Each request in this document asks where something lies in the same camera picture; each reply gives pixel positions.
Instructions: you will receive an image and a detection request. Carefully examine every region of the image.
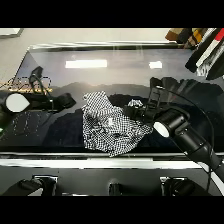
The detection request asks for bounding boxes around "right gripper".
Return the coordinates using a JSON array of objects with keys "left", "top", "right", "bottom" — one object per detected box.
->
[{"left": 123, "top": 103, "right": 155, "bottom": 124}]

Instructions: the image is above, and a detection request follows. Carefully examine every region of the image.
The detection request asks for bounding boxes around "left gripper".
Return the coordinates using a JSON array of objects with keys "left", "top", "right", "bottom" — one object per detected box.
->
[{"left": 52, "top": 92, "right": 78, "bottom": 112}]

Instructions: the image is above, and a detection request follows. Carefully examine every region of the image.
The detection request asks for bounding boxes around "black white checked shirt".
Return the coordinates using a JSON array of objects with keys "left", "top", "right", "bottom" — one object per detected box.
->
[{"left": 81, "top": 90, "right": 155, "bottom": 158}]

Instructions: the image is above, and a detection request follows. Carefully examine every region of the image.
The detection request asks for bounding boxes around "heap of clothes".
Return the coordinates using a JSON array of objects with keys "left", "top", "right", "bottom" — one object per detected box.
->
[{"left": 164, "top": 27, "right": 209, "bottom": 50}]

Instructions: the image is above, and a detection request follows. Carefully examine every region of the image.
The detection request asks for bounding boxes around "black white red striped garment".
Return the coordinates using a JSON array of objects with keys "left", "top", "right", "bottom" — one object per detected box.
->
[{"left": 184, "top": 27, "right": 224, "bottom": 82}]

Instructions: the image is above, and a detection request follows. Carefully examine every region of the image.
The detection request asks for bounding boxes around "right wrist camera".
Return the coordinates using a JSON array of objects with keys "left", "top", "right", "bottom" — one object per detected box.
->
[{"left": 145, "top": 84, "right": 165, "bottom": 113}]

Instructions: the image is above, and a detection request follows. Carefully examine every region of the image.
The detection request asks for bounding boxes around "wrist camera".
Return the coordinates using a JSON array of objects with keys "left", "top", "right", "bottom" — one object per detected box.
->
[
  {"left": 145, "top": 84, "right": 165, "bottom": 113},
  {"left": 29, "top": 65, "right": 46, "bottom": 94}
]

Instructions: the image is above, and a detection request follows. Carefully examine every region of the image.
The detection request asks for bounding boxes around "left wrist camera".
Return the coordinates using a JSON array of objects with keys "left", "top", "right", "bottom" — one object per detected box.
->
[{"left": 29, "top": 65, "right": 46, "bottom": 94}]

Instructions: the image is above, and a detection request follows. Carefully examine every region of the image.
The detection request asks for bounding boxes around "silver frame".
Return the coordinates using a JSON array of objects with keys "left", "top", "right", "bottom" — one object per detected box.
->
[{"left": 0, "top": 151, "right": 224, "bottom": 197}]

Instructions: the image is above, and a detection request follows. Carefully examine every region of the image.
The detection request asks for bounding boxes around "black cable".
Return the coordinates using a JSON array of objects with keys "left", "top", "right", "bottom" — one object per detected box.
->
[{"left": 162, "top": 87, "right": 216, "bottom": 194}]

